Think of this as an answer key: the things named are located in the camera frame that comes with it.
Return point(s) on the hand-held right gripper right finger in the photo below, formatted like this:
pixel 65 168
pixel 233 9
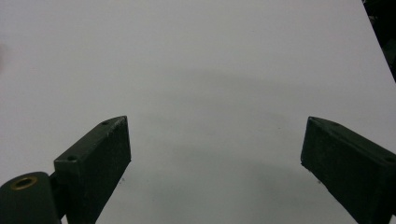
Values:
pixel 348 165

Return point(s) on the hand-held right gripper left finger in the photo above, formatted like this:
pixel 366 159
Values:
pixel 93 165

